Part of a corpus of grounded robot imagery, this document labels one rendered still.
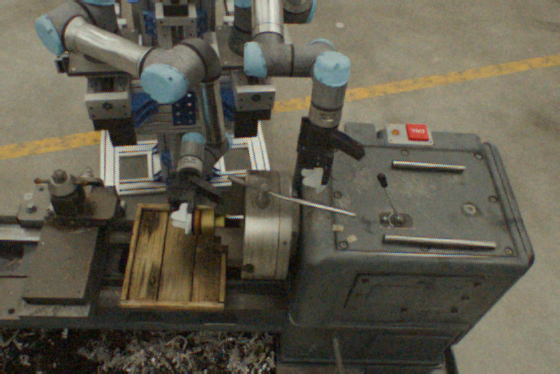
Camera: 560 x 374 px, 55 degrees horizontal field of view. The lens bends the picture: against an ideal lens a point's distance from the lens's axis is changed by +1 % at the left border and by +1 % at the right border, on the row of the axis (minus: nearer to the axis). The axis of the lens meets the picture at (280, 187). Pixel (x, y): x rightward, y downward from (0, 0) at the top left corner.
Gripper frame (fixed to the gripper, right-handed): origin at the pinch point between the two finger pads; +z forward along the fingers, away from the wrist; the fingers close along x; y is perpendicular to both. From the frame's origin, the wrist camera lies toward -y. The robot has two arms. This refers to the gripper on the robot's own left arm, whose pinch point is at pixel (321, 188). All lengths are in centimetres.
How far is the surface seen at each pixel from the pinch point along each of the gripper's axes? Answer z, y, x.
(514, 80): 77, -169, -229
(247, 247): 16.8, 17.9, 5.0
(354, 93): 83, -54, -208
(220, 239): 22.7, 25.2, -3.8
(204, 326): 62, 30, -4
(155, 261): 41, 45, -12
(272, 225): 11.4, 11.6, 1.9
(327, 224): 7.6, -2.1, 4.9
